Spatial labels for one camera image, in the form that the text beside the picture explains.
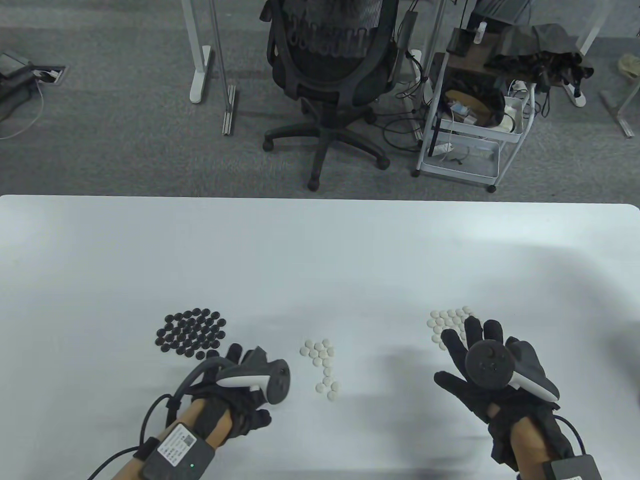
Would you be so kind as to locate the aluminium profile post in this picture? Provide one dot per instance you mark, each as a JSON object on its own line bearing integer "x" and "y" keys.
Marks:
{"x": 229, "y": 110}

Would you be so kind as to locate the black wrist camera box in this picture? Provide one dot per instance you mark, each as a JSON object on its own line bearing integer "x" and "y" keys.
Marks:
{"x": 575, "y": 469}
{"x": 177, "y": 455}

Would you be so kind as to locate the floor socket box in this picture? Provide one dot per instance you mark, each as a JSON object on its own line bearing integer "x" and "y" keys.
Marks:
{"x": 50, "y": 75}

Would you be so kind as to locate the black mesh office chair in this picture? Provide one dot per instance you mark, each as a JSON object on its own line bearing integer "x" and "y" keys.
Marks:
{"x": 325, "y": 107}

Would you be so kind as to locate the grey metal floor foot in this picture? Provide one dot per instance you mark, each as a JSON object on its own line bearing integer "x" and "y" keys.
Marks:
{"x": 620, "y": 117}

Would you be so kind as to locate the mixed black white go stones pile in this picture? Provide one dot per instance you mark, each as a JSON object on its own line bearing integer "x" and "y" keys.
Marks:
{"x": 320, "y": 352}

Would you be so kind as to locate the person's right hand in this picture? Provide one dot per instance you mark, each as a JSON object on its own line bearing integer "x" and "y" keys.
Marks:
{"x": 475, "y": 405}

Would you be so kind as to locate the person's left hand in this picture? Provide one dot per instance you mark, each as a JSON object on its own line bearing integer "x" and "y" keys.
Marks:
{"x": 245, "y": 415}

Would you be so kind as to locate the white desk leg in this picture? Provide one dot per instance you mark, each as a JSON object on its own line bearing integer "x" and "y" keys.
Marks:
{"x": 595, "y": 35}
{"x": 200, "y": 75}

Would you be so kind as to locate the tan shoe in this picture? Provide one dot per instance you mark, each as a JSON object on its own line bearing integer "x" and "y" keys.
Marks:
{"x": 629, "y": 66}

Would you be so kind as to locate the white utility cart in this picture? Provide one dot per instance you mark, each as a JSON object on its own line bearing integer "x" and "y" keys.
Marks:
{"x": 460, "y": 172}

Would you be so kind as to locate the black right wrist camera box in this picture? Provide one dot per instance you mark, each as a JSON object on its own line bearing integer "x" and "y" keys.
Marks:
{"x": 575, "y": 469}

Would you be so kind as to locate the grey white left hand controller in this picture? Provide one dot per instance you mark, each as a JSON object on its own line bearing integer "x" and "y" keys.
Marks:
{"x": 280, "y": 382}

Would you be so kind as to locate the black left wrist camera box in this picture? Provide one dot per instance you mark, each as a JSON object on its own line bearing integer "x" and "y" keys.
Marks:
{"x": 177, "y": 455}

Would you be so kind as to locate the sorted white go stones group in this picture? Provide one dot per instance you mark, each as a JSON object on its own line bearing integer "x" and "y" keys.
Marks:
{"x": 442, "y": 317}

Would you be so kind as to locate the grey white right hand controller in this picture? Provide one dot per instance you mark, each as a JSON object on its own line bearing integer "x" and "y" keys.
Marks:
{"x": 487, "y": 367}

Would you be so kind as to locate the sorted black go stones group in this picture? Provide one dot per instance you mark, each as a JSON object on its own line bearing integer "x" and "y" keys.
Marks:
{"x": 190, "y": 332}

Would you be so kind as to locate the white power strip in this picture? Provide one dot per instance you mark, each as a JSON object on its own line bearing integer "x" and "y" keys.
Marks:
{"x": 575, "y": 95}

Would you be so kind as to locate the small white bottle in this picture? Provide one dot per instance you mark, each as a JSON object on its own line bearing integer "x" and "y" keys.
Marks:
{"x": 481, "y": 34}

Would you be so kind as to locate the grey white hand controller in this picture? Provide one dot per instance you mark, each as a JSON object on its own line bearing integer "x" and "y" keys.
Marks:
{"x": 280, "y": 382}
{"x": 487, "y": 367}

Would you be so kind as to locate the black cloth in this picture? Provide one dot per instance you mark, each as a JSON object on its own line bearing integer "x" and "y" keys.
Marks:
{"x": 535, "y": 45}

